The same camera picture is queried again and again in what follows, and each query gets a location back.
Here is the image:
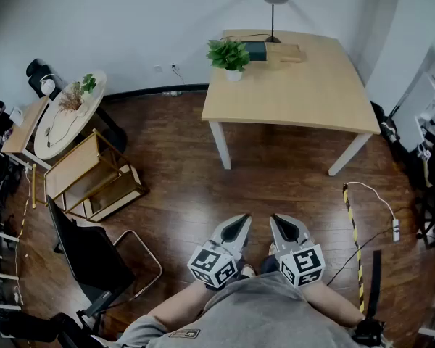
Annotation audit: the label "dark green box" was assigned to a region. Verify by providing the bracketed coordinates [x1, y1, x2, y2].
[243, 41, 268, 62]

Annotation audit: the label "round white table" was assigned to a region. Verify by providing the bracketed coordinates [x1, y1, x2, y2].
[33, 70, 128, 161]

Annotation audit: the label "wooden desk organiser tray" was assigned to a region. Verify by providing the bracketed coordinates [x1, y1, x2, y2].
[266, 43, 309, 65]

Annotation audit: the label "white globe lamp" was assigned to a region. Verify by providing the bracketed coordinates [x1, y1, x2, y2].
[39, 73, 57, 96]

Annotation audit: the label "person's right forearm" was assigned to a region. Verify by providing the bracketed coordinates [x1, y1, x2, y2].
[300, 279, 367, 328]

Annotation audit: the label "black office chair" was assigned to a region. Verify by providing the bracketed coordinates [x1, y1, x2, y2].
[25, 58, 65, 99]

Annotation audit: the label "small wooden desk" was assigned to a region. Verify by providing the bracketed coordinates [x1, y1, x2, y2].
[0, 96, 51, 170]

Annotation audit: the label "green potted plant white pot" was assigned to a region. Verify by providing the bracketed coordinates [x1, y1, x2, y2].
[206, 38, 252, 83]

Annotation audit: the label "wooden gold-frame trolley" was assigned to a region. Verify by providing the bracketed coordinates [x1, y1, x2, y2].
[43, 128, 149, 224]

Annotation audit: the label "person's dark trousers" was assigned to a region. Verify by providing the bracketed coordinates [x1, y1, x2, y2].
[259, 254, 281, 276]

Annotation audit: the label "black chair with metal frame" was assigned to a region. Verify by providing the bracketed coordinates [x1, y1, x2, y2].
[46, 194, 163, 326]

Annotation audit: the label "person's grey shirt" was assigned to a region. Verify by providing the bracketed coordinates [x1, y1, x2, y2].
[115, 270, 360, 348]

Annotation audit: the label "thin cable with switch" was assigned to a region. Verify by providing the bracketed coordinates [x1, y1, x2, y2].
[43, 107, 81, 148]

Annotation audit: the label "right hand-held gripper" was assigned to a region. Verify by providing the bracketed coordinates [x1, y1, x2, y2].
[269, 214, 326, 289]

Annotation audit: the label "black wooden stool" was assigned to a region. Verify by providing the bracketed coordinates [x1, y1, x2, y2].
[416, 186, 435, 248]

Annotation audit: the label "small green potted plant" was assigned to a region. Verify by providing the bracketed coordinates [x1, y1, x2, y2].
[80, 72, 97, 94]

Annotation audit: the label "black lamp cable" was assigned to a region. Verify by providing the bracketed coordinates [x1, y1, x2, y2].
[171, 33, 273, 86]

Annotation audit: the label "small white box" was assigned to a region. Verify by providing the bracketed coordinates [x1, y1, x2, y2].
[9, 107, 25, 126]

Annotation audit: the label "light wooden square table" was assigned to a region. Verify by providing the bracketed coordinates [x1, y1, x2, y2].
[201, 29, 382, 177]

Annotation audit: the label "white power cable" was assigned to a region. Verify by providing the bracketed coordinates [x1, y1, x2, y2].
[346, 181, 397, 221]

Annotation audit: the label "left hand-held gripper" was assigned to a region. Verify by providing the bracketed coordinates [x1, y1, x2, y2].
[187, 214, 253, 291]

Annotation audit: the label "person's left forearm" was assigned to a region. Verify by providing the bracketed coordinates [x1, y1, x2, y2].
[146, 279, 218, 331]

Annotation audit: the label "dried brown potted plant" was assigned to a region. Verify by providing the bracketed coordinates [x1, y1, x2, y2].
[57, 81, 90, 117]

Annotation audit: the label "yellow black striped floor strip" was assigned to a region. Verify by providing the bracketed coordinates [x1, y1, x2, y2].
[342, 183, 366, 315]

